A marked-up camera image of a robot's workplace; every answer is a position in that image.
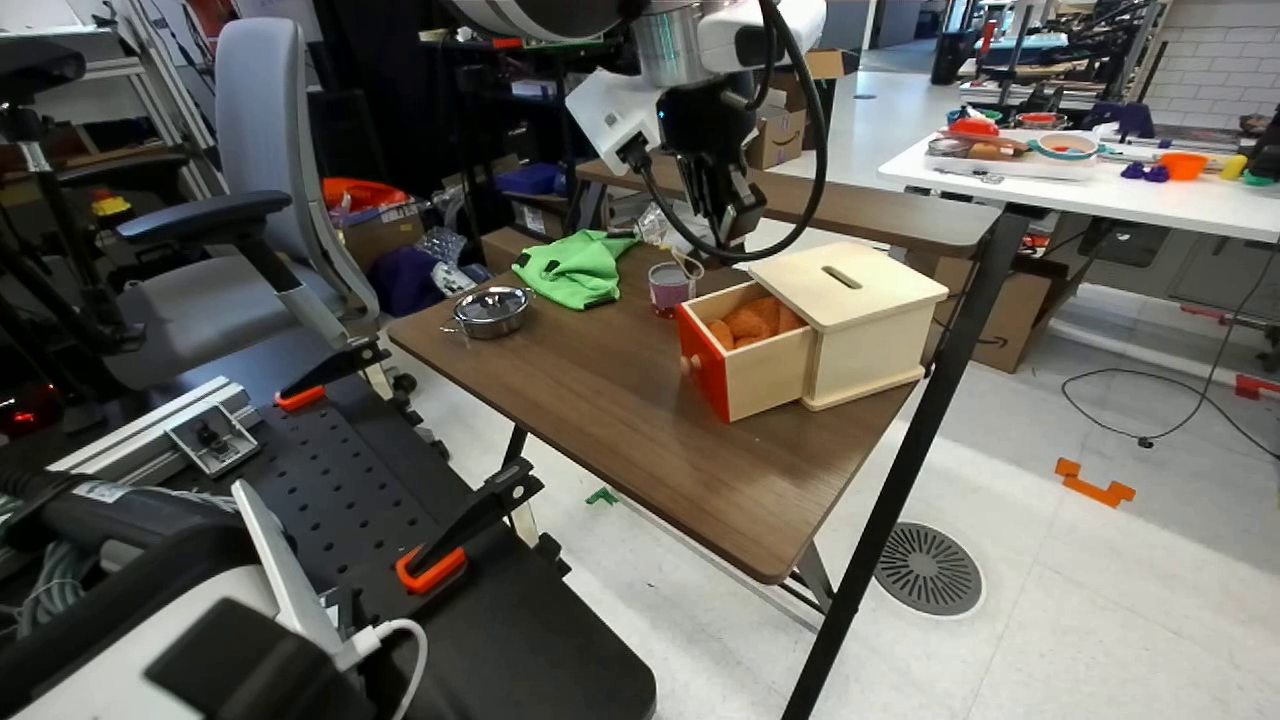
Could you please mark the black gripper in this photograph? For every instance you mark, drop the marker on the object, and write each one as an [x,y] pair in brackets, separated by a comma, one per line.
[712,125]

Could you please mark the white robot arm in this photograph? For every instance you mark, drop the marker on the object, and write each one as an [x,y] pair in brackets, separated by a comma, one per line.
[584,16]

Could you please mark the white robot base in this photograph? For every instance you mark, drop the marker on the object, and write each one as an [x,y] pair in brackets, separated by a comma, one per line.
[107,673]

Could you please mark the orange item inside drawer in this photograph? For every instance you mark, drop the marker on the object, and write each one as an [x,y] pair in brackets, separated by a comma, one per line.
[750,323]

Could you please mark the wooden drawer red front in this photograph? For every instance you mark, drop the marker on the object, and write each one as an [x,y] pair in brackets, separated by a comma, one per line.
[744,366]

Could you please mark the red toy item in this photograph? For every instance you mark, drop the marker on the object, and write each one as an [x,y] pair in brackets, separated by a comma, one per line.
[975,130]

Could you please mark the purple cup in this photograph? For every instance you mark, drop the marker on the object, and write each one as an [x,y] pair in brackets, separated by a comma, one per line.
[671,283]

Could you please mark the printed cardboard shipping box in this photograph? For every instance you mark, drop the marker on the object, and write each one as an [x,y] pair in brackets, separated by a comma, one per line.
[788,125]

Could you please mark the green cloth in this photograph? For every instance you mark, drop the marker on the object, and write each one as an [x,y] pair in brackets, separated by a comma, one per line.
[576,264]

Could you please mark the light wooden slotted box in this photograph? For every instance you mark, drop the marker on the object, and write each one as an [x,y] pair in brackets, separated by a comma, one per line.
[867,313]

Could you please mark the small metal bowl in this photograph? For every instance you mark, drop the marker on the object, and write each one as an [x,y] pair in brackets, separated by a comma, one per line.
[495,311]

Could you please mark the brown cardboard box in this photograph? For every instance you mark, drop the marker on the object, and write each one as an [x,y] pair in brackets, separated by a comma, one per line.
[1018,313]

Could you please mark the green floor tape mark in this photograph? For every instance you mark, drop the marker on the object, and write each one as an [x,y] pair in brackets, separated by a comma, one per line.
[600,496]

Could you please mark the white rimmed bowl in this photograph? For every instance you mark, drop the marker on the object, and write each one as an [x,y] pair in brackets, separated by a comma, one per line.
[1066,147]

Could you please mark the white work table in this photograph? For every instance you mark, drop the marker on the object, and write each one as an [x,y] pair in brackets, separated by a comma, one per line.
[1081,186]

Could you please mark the orange plastic bin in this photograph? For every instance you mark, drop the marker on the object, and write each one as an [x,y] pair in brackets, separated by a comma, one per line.
[360,195]

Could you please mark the orange black bar clamp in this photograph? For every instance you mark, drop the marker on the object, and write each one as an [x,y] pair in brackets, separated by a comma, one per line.
[464,527]
[327,374]

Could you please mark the round metal floor drain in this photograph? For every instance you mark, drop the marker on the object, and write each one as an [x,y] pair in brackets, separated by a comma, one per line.
[929,568]

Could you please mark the orange bowl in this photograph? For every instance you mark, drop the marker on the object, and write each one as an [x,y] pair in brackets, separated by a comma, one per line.
[1181,167]

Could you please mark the grey office chair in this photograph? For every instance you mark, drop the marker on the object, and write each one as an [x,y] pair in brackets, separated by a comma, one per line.
[263,202]

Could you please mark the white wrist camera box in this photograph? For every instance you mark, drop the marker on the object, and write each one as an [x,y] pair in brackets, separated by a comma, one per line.
[612,119]

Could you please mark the silver aluminium extrusion rail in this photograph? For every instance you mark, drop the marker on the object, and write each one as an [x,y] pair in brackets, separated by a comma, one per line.
[161,426]

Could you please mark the black camera tripod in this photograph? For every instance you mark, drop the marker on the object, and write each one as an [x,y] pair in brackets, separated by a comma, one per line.
[53,213]

